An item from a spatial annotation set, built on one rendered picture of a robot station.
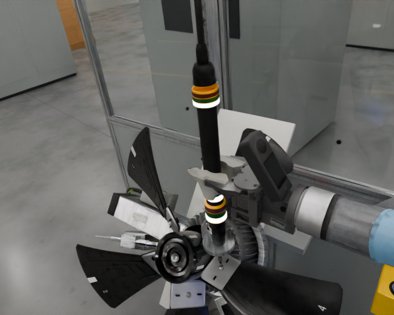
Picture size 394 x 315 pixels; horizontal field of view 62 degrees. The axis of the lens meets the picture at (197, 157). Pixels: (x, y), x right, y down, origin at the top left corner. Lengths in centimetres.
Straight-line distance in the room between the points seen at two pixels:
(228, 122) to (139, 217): 42
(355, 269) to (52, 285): 188
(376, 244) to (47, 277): 234
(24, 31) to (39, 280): 442
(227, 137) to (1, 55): 531
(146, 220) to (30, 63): 539
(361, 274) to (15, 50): 565
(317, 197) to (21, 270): 246
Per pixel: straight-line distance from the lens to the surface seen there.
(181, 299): 87
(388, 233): 51
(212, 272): 81
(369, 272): 168
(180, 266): 80
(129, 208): 111
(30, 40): 623
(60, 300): 245
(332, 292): 80
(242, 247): 91
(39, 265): 274
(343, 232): 52
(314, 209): 52
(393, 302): 99
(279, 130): 101
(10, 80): 619
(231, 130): 107
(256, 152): 51
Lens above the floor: 183
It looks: 33 degrees down
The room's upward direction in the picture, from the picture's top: 7 degrees counter-clockwise
